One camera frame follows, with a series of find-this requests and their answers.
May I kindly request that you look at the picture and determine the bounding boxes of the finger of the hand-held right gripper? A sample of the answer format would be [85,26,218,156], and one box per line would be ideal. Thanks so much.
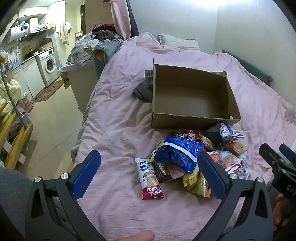
[259,144,282,171]
[279,143,296,168]

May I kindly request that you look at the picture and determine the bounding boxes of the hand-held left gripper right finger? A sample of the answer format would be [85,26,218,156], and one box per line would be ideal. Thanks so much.
[197,151,273,241]

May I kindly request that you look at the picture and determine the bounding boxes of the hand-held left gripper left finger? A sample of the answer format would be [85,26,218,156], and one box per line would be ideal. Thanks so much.
[25,150,104,241]

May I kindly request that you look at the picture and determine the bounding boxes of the yellow chip bag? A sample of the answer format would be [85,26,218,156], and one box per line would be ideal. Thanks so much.
[182,166,212,198]

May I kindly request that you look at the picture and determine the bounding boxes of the white orange snack packet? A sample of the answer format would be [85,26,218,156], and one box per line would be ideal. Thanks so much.
[207,151,252,180]

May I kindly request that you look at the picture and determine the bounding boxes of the brown cracker packet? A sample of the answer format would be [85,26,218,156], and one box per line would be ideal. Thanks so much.
[225,141,247,156]

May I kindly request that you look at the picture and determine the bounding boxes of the blue snack bag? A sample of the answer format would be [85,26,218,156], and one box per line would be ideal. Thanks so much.
[154,136,205,174]

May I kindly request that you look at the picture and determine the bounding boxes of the dark brown snack packet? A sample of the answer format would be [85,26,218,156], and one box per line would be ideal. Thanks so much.
[153,161,185,183]

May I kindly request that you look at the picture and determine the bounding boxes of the white blue snack packet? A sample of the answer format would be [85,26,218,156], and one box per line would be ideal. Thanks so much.
[218,123,244,143]

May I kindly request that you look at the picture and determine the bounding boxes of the red snack bag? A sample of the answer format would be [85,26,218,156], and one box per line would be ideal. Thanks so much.
[171,130,204,143]

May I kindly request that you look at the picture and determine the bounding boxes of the white red cartoon snack packet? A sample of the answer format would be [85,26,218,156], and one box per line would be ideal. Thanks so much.
[134,158,164,200]

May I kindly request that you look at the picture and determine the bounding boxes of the brown cardboard box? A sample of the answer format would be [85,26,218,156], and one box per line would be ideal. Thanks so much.
[151,58,242,129]

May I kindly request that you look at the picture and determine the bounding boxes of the person's right hand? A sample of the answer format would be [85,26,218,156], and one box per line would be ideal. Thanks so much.
[272,193,296,233]

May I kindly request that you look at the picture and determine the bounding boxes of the person's left hand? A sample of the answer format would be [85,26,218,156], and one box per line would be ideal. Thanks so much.
[113,230,155,241]

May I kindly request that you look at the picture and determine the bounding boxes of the person's grey pants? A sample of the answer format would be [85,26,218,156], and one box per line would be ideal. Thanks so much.
[0,168,77,241]

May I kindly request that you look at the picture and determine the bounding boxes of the wooden chair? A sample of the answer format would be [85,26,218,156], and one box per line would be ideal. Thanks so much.
[0,102,34,169]

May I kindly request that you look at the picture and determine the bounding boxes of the white storage cabinet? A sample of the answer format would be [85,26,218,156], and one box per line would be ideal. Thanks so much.
[59,62,102,114]

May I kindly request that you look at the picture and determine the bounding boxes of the brown patterned rug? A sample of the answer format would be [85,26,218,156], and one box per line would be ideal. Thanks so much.
[35,80,65,103]

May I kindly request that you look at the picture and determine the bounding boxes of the dark grey cloth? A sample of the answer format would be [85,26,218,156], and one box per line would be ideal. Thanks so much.
[132,81,153,102]

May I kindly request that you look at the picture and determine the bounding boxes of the pale yellow jacket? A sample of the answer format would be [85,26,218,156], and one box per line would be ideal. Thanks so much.
[0,77,22,116]

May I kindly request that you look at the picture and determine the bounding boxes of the white kitchen cabinet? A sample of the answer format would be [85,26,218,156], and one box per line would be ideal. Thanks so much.
[10,57,45,99]

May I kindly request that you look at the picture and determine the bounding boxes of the white washing machine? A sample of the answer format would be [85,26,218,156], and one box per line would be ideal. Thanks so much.
[35,47,60,88]

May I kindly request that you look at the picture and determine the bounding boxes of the striped grey cloth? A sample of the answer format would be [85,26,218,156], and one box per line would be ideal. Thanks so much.
[144,69,154,84]

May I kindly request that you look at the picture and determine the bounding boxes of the blue denim cloth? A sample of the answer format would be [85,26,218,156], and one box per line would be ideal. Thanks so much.
[94,40,121,79]

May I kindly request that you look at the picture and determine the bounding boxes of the pile of clothes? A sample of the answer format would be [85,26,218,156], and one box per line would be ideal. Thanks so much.
[69,23,123,65]

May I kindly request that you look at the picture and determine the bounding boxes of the grey pillow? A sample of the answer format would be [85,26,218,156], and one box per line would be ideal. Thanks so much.
[158,34,200,51]

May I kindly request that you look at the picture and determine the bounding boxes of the white hanging towel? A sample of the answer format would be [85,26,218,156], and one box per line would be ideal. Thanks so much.
[59,22,73,45]

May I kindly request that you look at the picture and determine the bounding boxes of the white water heater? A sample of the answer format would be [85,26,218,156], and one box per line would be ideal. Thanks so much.
[3,23,30,43]

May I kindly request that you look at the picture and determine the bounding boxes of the pink hanging cloth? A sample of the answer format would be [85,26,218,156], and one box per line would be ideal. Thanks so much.
[110,0,130,41]

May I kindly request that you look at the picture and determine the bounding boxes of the teal padded bed rail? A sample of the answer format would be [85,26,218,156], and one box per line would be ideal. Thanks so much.
[221,49,273,86]

